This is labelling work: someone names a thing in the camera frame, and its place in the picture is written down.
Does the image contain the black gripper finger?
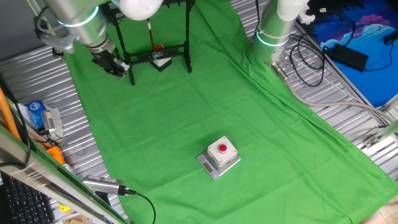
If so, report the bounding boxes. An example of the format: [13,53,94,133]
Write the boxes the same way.
[91,59,116,77]
[111,58,131,78]

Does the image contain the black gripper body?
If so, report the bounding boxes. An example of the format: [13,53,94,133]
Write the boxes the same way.
[91,49,121,72]

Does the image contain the brown brush with clear cap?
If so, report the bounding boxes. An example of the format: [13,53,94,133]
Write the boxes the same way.
[146,17,156,62]

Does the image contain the black pen rack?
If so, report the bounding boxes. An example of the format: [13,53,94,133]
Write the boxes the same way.
[99,0,196,86]

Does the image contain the red-button box with black base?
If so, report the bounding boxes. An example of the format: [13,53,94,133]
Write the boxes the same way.
[150,44,173,72]

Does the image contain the blue tissue pack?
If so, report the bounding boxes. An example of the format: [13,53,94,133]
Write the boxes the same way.
[24,100,47,130]

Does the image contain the orange box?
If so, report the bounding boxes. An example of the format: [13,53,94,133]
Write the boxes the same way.
[46,146,66,166]

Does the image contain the orange pole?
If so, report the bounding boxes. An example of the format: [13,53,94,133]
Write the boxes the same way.
[0,86,22,142]

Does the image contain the silver digital scale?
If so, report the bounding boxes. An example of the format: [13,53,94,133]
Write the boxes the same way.
[197,151,241,181]

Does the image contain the white red-button box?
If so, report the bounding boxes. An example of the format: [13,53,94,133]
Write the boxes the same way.
[206,136,239,169]

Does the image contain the green cloth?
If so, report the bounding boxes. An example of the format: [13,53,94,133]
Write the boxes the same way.
[63,0,398,224]

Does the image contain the black keyboard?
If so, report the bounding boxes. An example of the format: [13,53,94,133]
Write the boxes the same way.
[0,174,55,224]

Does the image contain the black power adapter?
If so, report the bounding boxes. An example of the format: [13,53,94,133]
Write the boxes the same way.
[325,43,370,72]

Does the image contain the blue patterned mat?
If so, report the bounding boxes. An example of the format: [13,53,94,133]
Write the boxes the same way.
[307,0,398,108]

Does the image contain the black mouse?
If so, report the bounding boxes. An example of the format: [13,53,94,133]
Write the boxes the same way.
[384,30,398,46]

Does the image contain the wrist camera on silver bracket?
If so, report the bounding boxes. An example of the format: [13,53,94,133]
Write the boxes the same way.
[33,14,80,54]

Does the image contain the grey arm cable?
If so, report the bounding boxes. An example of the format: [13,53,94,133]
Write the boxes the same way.
[34,5,63,35]

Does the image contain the aluminium frame strut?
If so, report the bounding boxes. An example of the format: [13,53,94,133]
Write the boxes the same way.
[363,119,398,149]
[26,0,65,58]

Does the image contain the aluminium frame bar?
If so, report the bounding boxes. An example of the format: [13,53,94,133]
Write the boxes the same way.
[0,124,130,224]

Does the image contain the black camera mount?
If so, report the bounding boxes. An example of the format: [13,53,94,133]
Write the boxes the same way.
[95,192,112,207]

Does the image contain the black camera cable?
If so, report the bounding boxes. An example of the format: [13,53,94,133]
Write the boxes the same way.
[119,185,157,224]

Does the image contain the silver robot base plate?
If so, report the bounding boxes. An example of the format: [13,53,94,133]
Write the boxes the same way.
[269,46,298,82]

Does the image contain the white cable connector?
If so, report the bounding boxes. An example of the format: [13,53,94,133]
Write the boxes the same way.
[298,9,317,26]

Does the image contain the black looped cables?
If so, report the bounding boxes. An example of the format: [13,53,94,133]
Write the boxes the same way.
[289,32,327,88]

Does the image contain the grey hose cable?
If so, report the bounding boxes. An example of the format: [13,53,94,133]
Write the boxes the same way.
[272,62,398,125]

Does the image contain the black plug cable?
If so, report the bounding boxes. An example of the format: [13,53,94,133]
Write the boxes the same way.
[320,9,357,47]

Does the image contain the black adapter cable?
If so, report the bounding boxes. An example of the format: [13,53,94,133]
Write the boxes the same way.
[363,40,394,72]

